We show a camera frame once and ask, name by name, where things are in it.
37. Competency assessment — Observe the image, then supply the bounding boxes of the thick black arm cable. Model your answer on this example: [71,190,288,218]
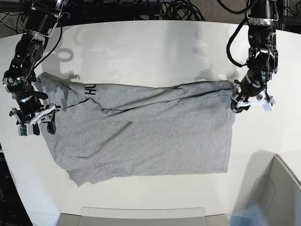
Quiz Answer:
[225,18,250,68]

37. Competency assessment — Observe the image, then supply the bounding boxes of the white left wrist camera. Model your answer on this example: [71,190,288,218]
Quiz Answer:
[262,99,275,111]

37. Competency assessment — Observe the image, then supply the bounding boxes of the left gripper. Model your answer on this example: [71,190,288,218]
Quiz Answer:
[230,70,270,113]

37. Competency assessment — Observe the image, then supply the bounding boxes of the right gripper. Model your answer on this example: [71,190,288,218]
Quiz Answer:
[9,91,62,136]

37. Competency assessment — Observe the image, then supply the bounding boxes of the grey T-shirt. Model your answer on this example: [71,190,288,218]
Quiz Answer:
[35,73,235,186]

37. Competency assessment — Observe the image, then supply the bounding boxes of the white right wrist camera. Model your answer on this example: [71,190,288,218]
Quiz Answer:
[18,124,33,136]

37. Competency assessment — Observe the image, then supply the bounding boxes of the grey bin at right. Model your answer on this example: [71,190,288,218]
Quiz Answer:
[244,155,301,226]

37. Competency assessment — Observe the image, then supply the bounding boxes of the grey chair back front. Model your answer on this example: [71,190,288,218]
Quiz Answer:
[57,207,230,226]

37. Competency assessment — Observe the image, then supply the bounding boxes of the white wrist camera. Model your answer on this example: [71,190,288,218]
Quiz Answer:
[18,124,33,136]
[262,99,275,111]

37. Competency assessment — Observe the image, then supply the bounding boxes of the black coiled cable bundle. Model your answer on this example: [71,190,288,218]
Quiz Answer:
[159,0,206,22]

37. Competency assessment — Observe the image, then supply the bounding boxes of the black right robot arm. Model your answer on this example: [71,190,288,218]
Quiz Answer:
[0,0,65,136]

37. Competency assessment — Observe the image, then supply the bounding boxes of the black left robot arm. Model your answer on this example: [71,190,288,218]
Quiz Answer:
[226,0,278,113]

